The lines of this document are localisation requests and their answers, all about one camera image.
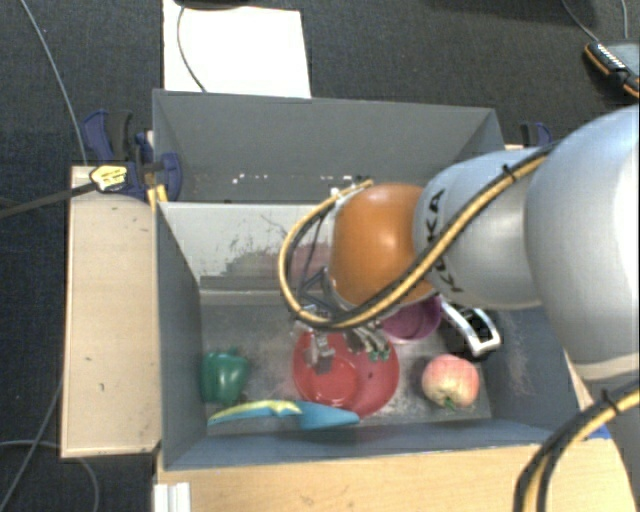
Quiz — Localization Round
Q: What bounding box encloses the blue and yellow scoop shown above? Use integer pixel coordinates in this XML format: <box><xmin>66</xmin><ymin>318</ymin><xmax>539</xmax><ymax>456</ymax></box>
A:
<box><xmin>206</xmin><ymin>398</ymin><xmax>361</xmax><ymax>432</ymax></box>

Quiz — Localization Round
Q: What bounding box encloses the green toy bell pepper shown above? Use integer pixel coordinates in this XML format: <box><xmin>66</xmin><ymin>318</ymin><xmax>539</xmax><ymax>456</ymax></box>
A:
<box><xmin>200</xmin><ymin>347</ymin><xmax>252</xmax><ymax>406</ymax></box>

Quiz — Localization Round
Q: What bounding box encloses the red and yellow toy apple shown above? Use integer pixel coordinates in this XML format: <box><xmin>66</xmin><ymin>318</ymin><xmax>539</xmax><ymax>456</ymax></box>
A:
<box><xmin>420</xmin><ymin>353</ymin><xmax>481</xmax><ymax>411</ymax></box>

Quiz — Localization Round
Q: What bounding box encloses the purple cup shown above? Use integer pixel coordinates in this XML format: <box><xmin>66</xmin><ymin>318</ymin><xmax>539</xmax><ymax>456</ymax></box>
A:
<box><xmin>381</xmin><ymin>294</ymin><xmax>444</xmax><ymax>344</ymax></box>

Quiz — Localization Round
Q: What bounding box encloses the black cylinder on white bracket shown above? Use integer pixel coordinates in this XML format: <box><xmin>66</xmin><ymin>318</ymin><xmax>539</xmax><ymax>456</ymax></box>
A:
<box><xmin>438</xmin><ymin>296</ymin><xmax>502</xmax><ymax>359</ymax></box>

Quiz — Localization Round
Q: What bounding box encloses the grey metal bin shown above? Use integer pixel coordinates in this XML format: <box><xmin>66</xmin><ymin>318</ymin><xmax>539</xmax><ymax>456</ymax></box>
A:
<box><xmin>151</xmin><ymin>88</ymin><xmax>597</xmax><ymax>472</ymax></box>

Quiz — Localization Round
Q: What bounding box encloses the pale wood flat board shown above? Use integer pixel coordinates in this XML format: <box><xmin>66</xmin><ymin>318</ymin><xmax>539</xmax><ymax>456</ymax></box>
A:
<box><xmin>60</xmin><ymin>165</ymin><xmax>164</xmax><ymax>459</ymax></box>

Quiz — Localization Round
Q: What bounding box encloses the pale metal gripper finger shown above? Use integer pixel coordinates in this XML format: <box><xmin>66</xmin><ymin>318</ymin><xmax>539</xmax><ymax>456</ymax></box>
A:
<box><xmin>302</xmin><ymin>332</ymin><xmax>321</xmax><ymax>369</ymax></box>
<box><xmin>314</xmin><ymin>335</ymin><xmax>337</xmax><ymax>376</ymax></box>

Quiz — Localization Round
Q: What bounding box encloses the red bowl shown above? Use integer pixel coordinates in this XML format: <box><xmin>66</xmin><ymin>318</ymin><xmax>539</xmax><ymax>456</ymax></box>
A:
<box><xmin>291</xmin><ymin>329</ymin><xmax>401</xmax><ymax>419</ymax></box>

